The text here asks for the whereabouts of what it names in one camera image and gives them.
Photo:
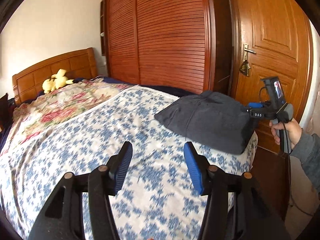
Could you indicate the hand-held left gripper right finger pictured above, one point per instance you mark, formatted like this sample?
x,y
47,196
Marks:
x,y
193,172

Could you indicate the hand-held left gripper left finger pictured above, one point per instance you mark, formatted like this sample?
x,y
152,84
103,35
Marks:
x,y
122,170

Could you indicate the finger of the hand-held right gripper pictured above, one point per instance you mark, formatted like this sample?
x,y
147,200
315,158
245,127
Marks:
x,y
256,104

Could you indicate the black jacket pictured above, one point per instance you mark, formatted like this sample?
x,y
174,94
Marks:
x,y
207,120

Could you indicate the person's right forearm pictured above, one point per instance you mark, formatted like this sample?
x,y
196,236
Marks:
x,y
308,155

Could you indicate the person's right hand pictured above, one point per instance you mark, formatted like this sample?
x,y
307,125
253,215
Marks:
x,y
293,132

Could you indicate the hanging brass door ornament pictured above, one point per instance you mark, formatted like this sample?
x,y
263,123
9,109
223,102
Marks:
x,y
245,67

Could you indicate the blue floral blanket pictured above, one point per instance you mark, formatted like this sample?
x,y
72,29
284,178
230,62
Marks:
x,y
125,120

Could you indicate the wooden door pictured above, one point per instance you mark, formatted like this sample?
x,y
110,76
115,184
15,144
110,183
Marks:
x,y
270,30

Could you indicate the pink floral quilt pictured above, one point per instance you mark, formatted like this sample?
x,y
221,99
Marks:
x,y
65,100

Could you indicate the yellow plush toy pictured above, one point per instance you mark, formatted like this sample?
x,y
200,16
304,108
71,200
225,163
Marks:
x,y
56,81

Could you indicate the wooden louvred wardrobe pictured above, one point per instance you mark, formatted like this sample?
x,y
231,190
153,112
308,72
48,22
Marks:
x,y
162,35

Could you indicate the wooden bed headboard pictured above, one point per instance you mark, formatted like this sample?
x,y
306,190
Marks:
x,y
50,66

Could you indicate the wooden chair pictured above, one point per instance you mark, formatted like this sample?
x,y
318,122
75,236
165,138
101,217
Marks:
x,y
3,110

